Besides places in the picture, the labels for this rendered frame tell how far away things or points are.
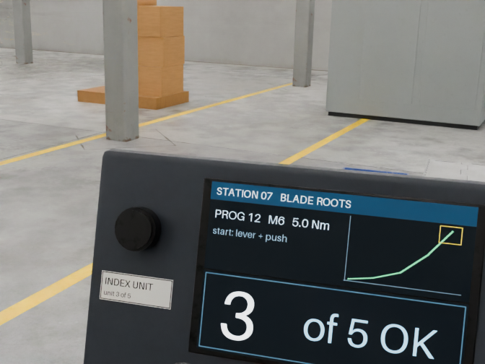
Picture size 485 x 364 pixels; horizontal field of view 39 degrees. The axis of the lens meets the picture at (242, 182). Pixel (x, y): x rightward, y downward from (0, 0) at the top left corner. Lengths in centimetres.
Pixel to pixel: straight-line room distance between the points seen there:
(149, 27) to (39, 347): 612
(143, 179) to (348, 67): 778
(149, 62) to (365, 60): 263
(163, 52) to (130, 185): 805
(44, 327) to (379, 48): 590
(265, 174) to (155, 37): 812
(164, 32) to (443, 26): 327
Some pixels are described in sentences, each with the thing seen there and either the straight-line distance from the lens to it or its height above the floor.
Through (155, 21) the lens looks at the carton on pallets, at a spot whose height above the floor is 105.
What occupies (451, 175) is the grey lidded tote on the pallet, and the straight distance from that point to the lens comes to 379.
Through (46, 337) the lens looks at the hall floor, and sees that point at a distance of 294.
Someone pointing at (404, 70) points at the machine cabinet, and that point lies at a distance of 804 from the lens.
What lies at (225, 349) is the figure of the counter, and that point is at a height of 114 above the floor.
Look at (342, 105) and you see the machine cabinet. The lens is 827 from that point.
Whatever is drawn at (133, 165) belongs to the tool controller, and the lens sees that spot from 45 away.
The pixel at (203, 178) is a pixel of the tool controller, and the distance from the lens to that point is 43.
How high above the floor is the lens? 135
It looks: 15 degrees down
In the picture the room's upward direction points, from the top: 2 degrees clockwise
